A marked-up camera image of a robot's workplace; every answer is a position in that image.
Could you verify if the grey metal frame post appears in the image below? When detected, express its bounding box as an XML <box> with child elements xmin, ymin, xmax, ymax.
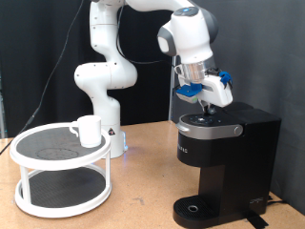
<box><xmin>0</xmin><ymin>73</ymin><xmax>6</xmax><ymax>139</ymax></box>

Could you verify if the black camera cable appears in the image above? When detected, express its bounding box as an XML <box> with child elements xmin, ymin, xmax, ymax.
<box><xmin>0</xmin><ymin>0</ymin><xmax>175</xmax><ymax>155</ymax></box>

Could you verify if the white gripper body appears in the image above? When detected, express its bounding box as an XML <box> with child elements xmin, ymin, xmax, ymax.
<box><xmin>201</xmin><ymin>75</ymin><xmax>234</xmax><ymax>108</ymax></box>

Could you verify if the black power cord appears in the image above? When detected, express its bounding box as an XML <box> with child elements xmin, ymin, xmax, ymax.
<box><xmin>266</xmin><ymin>194</ymin><xmax>289</xmax><ymax>207</ymax></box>

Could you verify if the large blue cable clip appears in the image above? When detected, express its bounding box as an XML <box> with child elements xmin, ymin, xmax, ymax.
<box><xmin>218</xmin><ymin>71</ymin><xmax>234</xmax><ymax>87</ymax></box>

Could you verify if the white two-tier turntable stand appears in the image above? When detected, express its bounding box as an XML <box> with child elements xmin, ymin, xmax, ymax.
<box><xmin>9</xmin><ymin>122</ymin><xmax>112</xmax><ymax>219</ymax></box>

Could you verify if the white mug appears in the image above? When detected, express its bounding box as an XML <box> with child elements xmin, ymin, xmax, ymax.
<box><xmin>69</xmin><ymin>114</ymin><xmax>103</xmax><ymax>149</ymax></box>

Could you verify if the black Keurig coffee machine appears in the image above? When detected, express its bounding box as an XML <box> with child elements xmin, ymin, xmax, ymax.
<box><xmin>173</xmin><ymin>101</ymin><xmax>282</xmax><ymax>229</ymax></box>

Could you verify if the wrist camera on blue mount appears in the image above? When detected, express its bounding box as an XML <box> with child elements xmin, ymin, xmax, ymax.
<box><xmin>175</xmin><ymin>82</ymin><xmax>205</xmax><ymax>105</ymax></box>

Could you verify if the black backdrop curtain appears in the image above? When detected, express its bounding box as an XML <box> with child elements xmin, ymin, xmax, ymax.
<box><xmin>0</xmin><ymin>0</ymin><xmax>175</xmax><ymax>139</ymax></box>

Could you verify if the black tape strip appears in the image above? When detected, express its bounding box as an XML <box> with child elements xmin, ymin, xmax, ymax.
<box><xmin>241</xmin><ymin>210</ymin><xmax>270</xmax><ymax>229</ymax></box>

